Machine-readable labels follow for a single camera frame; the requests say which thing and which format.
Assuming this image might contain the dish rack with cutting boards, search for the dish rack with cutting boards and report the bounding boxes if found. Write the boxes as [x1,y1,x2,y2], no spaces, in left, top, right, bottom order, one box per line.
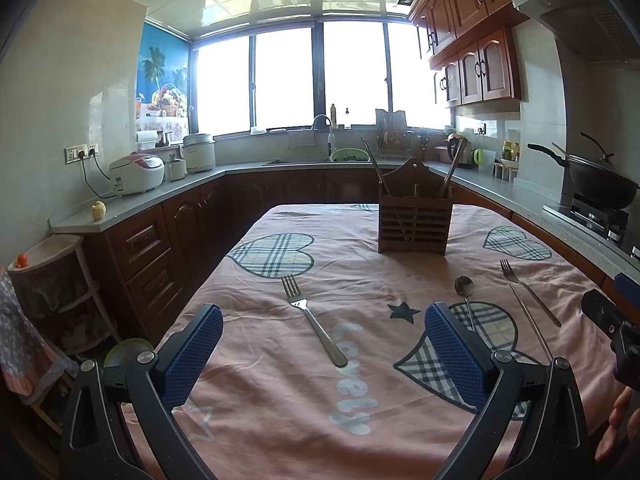
[374,108,416,154]

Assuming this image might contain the black power cord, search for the black power cord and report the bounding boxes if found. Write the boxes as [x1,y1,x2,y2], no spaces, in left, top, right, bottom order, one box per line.
[79,154,122,199]

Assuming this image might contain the chrome kitchen faucet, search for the chrome kitchen faucet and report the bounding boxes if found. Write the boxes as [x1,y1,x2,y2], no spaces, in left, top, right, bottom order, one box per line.
[312,114,335,161]

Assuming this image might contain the green colander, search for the green colander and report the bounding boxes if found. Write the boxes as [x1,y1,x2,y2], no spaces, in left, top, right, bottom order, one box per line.
[329,147,369,164]

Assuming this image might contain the metal fork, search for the metal fork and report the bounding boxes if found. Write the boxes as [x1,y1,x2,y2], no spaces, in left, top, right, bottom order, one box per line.
[499,258,563,329]
[281,274,349,368]

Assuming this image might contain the kitchen window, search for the kitchen window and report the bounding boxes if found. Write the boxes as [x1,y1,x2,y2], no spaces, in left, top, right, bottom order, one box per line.
[190,16,452,137]

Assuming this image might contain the black wok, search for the black wok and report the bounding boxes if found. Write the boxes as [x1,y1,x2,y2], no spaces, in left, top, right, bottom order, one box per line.
[527,132,634,210]

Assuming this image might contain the range hood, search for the range hood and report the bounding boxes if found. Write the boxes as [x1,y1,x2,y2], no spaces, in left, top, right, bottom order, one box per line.
[510,0,640,64]

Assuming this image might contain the wall power outlet strip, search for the wall power outlet strip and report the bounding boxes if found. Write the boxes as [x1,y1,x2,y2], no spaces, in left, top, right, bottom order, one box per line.
[64,142,100,164]

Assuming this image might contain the person's right hand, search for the person's right hand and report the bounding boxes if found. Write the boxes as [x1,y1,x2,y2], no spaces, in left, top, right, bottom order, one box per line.
[595,387,640,461]

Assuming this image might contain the tropical fruit wall poster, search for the tropical fruit wall poster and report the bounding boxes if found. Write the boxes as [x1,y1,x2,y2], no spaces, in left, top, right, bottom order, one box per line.
[135,22,194,134]

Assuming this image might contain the white plastic storage rack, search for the white plastic storage rack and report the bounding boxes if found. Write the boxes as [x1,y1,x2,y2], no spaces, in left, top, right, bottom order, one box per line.
[7,233,124,362]

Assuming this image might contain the wooden chopstick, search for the wooden chopstick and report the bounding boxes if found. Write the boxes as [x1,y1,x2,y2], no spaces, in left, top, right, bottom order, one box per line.
[438,141,461,198]
[360,135,397,197]
[442,137,469,197]

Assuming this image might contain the red and white rice cooker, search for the red and white rice cooker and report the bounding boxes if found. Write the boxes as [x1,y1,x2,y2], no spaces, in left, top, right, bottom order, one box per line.
[108,153,166,196]

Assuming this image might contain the dark wooden lower cabinets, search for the dark wooden lower cabinets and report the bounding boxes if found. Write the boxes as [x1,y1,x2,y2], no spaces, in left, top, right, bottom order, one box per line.
[82,166,640,347]

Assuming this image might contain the grey floral cloth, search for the grey floral cloth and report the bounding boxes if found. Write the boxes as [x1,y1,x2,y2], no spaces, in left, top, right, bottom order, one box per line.
[0,267,81,407]

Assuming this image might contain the dark metal chopstick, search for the dark metal chopstick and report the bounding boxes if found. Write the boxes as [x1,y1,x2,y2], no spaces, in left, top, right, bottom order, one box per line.
[509,283,555,364]

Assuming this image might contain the wooden upper cabinets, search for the wooden upper cabinets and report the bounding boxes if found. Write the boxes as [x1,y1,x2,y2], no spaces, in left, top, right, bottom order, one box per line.
[408,0,574,109]

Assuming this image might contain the gas stove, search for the gas stove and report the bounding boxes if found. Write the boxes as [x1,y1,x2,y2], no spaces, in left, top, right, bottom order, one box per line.
[542,192,640,262]

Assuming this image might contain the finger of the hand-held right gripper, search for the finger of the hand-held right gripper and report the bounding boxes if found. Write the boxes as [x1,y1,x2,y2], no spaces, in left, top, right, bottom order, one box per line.
[614,272,640,301]
[581,288,632,343]

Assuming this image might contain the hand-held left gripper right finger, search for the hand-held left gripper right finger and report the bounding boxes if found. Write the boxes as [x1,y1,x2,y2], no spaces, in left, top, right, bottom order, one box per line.
[425,301,591,480]

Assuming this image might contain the metal spoon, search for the metal spoon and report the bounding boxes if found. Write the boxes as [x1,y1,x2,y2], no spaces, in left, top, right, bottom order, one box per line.
[453,275,477,334]

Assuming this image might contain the green rimmed basin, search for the green rimmed basin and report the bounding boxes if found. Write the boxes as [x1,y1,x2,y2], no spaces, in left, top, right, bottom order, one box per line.
[103,337,154,369]

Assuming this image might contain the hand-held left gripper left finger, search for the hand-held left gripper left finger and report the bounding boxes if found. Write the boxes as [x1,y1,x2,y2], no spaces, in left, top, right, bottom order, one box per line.
[59,303,224,480]

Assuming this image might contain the kitchen sink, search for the kitchen sink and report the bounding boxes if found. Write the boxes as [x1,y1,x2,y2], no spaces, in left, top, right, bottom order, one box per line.
[262,158,332,167]

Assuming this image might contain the wooden utensil holder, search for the wooden utensil holder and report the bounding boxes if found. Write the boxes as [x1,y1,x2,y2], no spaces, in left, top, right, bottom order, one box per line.
[377,157,457,256]

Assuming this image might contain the electric kettle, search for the electric kettle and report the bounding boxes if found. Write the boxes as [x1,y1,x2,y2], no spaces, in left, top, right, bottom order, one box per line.
[446,133,475,169]

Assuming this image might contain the tall white electric cooker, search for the tall white electric cooker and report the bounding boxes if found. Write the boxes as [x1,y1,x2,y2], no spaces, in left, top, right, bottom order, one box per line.
[179,132,217,174]

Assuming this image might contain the pink heart-print tablecloth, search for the pink heart-print tablecloth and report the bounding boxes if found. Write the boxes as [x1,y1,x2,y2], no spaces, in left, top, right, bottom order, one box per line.
[120,203,617,480]

